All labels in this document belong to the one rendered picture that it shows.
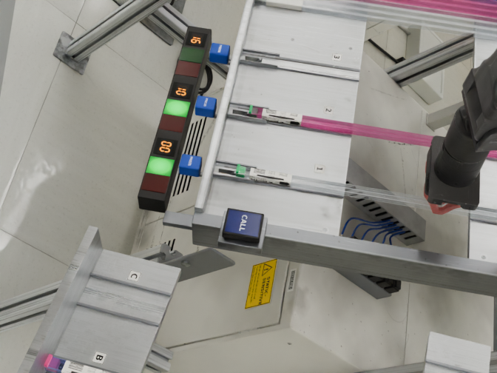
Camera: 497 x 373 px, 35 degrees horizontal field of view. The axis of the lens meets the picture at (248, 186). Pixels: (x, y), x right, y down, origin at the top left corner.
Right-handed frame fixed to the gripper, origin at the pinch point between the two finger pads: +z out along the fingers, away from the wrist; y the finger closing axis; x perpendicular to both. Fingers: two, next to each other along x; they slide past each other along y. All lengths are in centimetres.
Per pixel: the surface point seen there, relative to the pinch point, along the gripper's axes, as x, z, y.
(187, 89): 39.7, 1.5, 14.5
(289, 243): 19.9, 0.2, -10.1
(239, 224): 26.8, -4.0, -10.9
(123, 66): 70, 64, 68
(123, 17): 66, 36, 60
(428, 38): -22, 143, 174
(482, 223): -6.3, 0.6, -1.4
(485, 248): -6.8, 0.6, -5.3
